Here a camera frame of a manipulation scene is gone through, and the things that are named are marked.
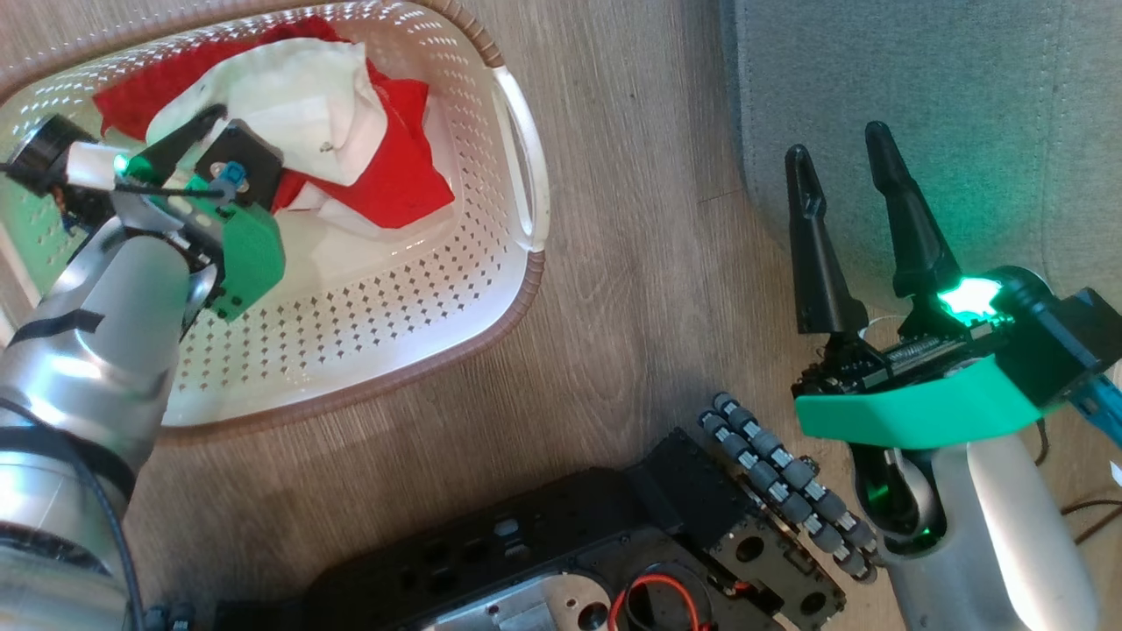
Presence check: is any grey roller omni wheel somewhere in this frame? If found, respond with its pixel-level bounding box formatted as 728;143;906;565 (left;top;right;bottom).
699;392;880;585

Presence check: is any red cable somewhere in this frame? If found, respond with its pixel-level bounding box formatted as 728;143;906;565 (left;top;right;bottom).
608;573;716;631

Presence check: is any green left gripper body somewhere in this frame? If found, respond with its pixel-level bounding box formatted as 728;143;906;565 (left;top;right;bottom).
3;114;288;323

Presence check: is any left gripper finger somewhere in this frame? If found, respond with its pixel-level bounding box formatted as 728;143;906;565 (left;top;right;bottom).
130;105;229;176

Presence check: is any beige perforated laundry basket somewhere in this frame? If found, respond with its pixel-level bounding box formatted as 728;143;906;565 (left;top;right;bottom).
0;0;551;439

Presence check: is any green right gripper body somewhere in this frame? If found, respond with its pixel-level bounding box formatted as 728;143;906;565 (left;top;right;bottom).
793;266;1053;450

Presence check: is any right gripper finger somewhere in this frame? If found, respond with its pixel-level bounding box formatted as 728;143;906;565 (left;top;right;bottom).
865;121;963;301
785;145;870;337

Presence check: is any red and white cloth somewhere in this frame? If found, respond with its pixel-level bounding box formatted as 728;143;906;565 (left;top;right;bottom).
92;13;457;230

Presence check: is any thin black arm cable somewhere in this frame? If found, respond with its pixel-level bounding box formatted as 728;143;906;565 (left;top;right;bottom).
0;399;146;631

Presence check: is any dark floor cable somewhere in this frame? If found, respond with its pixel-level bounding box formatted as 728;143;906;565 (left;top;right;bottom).
1037;419;1122;546

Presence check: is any grey fabric sofa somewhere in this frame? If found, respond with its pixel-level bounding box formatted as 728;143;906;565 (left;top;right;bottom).
719;0;1122;316

